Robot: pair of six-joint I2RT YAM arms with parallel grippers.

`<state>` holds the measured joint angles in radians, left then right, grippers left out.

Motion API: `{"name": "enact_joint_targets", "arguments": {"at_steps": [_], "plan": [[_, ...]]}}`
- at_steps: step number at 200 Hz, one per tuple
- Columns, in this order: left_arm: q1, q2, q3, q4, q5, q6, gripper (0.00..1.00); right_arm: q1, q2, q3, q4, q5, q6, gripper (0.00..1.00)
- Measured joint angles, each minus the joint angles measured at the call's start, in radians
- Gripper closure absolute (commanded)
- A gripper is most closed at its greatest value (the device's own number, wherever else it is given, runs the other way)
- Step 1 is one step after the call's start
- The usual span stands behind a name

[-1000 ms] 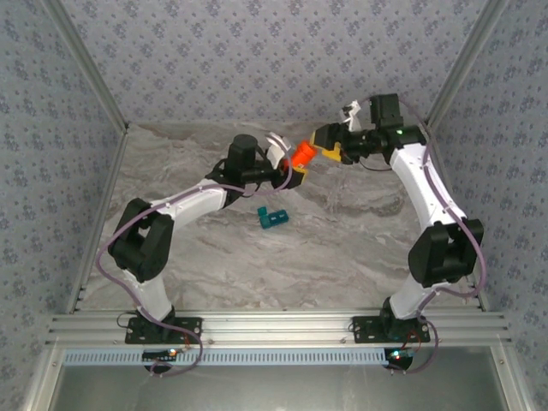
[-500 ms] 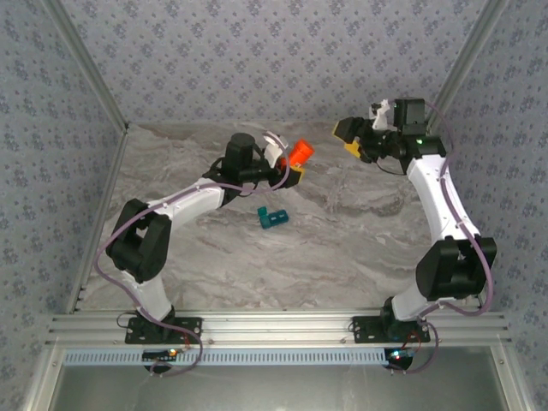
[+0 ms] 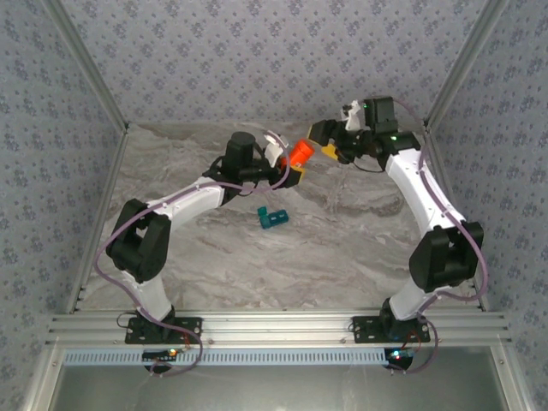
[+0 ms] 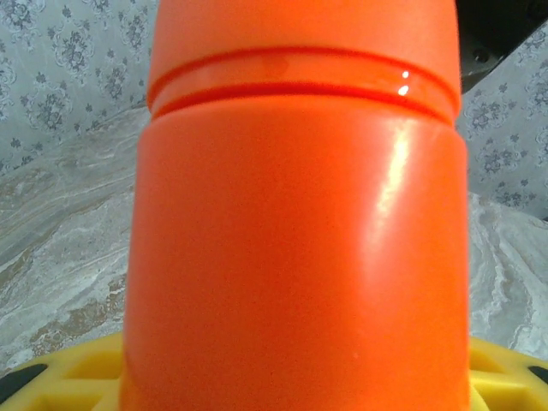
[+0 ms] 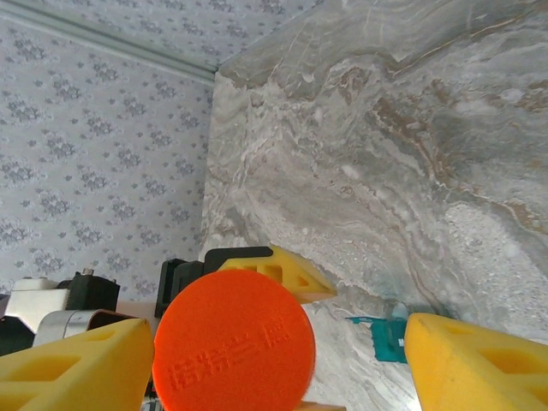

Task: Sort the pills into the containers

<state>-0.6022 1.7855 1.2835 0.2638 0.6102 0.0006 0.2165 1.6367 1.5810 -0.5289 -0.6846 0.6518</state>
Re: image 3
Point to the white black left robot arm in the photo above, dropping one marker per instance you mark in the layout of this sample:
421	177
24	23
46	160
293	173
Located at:
192	201

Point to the small circuit board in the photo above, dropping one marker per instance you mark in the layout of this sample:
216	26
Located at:
402	355
160	354

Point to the orange bottle cap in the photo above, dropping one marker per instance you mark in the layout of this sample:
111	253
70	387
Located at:
307	147

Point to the teal pill organizer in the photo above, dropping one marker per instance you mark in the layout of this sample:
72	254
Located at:
276	218

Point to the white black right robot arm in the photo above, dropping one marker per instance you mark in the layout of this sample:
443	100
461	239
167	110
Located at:
424	188

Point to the aluminium frame post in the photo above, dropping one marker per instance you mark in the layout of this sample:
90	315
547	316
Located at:
92	64
462	64

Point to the orange pill bottle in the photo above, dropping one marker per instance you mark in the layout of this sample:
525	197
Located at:
295	158

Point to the aluminium side rail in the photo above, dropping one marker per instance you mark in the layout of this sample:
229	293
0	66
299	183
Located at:
106	192
444	180

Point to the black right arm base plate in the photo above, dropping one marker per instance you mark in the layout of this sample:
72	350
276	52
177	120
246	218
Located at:
364	329

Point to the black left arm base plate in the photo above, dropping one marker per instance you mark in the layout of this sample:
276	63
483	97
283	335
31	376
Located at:
190	327

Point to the aluminium frame strut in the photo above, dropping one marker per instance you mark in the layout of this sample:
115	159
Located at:
43	381
514	381

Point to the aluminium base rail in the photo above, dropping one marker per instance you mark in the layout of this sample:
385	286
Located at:
278	327

